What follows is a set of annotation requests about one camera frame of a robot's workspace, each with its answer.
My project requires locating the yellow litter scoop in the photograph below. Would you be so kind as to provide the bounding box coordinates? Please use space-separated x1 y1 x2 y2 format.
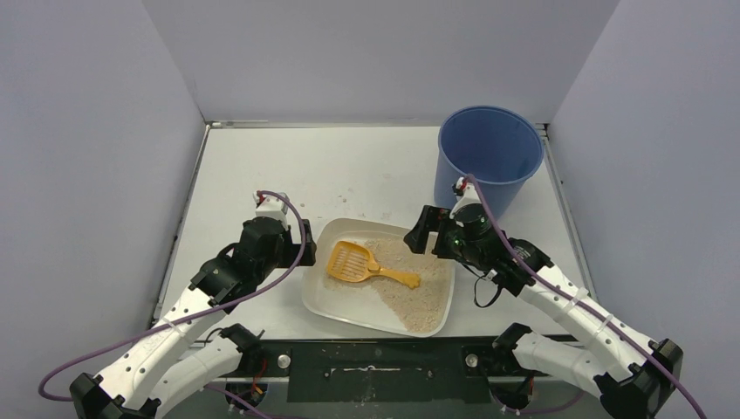
326 241 421 289

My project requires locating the beige cat litter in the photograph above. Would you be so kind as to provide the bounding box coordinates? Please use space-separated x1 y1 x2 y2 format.
327 237 454 333

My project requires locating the white litter box tray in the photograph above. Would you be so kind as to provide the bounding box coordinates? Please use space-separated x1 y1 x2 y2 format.
302 218 455 338

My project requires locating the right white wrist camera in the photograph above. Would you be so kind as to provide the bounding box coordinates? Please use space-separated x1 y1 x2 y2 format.
449 176 481 219

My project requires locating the aluminium table frame rail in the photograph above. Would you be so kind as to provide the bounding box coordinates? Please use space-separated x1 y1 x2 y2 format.
534 122 599 302

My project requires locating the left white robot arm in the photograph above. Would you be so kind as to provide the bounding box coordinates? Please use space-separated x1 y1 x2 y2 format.
70 216 316 418

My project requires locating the blue plastic bucket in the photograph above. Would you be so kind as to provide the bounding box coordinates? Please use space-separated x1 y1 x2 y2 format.
433 106 545 218

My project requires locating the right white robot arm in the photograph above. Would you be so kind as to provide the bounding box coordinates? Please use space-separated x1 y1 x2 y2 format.
403 203 683 418

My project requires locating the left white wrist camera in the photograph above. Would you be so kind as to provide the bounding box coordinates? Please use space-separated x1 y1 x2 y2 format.
253 191 290 226

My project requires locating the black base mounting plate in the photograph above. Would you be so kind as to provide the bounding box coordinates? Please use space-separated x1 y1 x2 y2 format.
226 337 533 403

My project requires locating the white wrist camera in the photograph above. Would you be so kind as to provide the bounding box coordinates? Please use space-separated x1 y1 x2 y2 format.
253 191 290 226
449 176 481 219

